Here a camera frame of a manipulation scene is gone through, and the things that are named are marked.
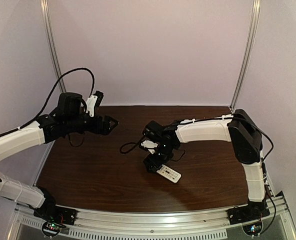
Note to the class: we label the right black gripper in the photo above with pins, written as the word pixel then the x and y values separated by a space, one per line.
pixel 153 162

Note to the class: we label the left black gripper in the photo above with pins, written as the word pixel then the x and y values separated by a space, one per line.
pixel 101 124

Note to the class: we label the grey remote control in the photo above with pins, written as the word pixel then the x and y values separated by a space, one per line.
pixel 169 174

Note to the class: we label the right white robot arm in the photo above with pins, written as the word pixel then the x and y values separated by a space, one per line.
pixel 237 128

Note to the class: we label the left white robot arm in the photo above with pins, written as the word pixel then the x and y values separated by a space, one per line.
pixel 73 114

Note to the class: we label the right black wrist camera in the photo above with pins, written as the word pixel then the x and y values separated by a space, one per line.
pixel 149 146

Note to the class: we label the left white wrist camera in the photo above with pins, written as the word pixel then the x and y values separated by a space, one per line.
pixel 91 104

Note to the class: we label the front aluminium rail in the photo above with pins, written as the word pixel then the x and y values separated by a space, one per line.
pixel 211 224

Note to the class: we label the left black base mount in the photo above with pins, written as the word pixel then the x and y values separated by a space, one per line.
pixel 57 220

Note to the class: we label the left aluminium frame post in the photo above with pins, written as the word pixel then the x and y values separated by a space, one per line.
pixel 45 11

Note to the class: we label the aluminium frame post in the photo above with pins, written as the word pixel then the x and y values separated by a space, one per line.
pixel 45 11
pixel 253 25

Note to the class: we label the right aluminium frame post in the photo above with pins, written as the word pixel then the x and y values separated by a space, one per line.
pixel 253 25

